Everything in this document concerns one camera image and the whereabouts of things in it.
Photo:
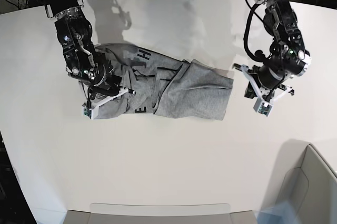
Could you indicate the grey chair at right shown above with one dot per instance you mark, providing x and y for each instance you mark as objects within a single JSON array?
[{"x": 308, "y": 193}]

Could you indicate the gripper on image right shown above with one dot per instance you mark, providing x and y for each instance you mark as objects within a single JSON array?
[{"x": 267, "y": 81}]

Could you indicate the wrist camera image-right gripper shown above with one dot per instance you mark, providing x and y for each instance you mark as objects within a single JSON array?
[{"x": 263, "y": 108}]

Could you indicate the grey chair at front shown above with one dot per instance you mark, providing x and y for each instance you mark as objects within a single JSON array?
[{"x": 113, "y": 213}]

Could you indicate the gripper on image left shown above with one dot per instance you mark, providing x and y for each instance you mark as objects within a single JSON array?
[{"x": 110, "y": 87}]

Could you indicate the grey T-shirt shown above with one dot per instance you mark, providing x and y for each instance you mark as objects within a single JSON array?
[{"x": 165, "y": 86}]

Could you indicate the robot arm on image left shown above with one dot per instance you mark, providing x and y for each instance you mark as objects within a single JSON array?
[{"x": 83, "y": 62}]

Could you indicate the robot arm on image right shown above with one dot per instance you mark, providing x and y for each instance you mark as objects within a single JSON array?
[{"x": 288, "y": 56}]

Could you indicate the grey chair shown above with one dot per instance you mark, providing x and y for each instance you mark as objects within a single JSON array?
[
  {"x": 308, "y": 193},
  {"x": 113, "y": 213}
]

